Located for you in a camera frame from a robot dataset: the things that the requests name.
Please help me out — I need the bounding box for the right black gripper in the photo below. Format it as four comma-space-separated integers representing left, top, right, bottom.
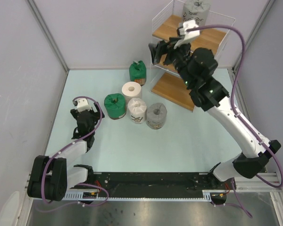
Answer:
149, 37, 195, 88

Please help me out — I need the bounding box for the unwrapped white paper roll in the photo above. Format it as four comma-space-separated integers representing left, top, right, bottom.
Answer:
122, 81, 142, 104

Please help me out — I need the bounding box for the grey roll front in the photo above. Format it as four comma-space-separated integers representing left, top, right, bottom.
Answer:
146, 103, 167, 129

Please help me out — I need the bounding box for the grey roll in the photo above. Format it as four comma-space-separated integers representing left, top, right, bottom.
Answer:
146, 103, 167, 129
182, 0, 211, 26

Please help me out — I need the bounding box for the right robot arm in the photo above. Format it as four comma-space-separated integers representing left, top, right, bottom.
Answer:
149, 38, 282, 189

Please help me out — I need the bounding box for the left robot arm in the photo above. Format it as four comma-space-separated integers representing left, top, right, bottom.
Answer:
27, 103, 105, 203

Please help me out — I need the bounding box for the grey wrapped roll back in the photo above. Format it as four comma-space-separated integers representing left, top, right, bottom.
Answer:
182, 0, 211, 26

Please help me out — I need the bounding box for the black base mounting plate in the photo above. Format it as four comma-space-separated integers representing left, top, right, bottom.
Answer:
68, 171, 237, 206

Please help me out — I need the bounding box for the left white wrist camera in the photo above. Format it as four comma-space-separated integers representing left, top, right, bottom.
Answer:
73, 98, 92, 112

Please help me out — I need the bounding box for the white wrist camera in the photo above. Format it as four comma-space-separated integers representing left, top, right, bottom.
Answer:
174, 19, 200, 49
73, 98, 92, 112

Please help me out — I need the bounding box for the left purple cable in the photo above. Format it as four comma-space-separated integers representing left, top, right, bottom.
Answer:
34, 96, 109, 213

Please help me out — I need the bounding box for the purple cable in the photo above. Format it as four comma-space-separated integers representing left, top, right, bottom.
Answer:
34, 96, 109, 213
187, 24, 283, 218

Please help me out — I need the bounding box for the white wire wooden shelf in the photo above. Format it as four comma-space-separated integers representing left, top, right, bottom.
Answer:
150, 0, 235, 113

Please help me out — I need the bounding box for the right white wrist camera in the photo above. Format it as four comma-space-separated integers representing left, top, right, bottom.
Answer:
174, 19, 200, 49

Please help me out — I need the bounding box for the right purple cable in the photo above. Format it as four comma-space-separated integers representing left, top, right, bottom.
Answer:
187, 24, 283, 218

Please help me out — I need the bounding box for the aluminium frame rail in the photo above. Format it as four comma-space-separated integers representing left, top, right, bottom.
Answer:
202, 173, 282, 195

